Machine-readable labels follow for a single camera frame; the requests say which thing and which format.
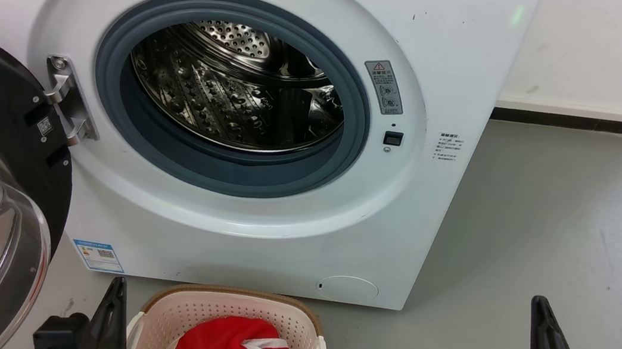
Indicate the red sports jersey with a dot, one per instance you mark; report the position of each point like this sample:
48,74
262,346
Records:
216,348

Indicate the cream perforated laundry basket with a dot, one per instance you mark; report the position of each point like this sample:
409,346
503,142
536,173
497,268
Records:
173,309

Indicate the stainless steel washing machine drum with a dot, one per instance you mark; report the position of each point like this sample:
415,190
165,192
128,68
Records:
220,90

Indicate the blue energy label sticker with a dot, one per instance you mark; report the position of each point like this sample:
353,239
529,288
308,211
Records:
99,256

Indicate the grey rubber door gasket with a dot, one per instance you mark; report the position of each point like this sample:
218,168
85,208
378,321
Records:
221,173

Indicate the white front-load washing machine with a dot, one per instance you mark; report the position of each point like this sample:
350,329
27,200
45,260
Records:
412,224

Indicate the small QR code sticker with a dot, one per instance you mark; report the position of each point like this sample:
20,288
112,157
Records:
44,126

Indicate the round drain filter cover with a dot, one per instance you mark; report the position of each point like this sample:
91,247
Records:
347,289

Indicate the silver metal door hinge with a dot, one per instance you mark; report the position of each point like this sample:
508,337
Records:
69,103

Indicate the small printed text sticker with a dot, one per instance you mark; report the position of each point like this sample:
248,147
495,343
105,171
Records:
447,147

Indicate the black door latch socket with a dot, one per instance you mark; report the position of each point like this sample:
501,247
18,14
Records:
393,138

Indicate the grey warning sticker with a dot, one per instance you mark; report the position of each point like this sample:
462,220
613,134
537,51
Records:
383,88

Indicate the black wall baseboard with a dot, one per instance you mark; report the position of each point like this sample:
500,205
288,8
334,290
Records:
582,124

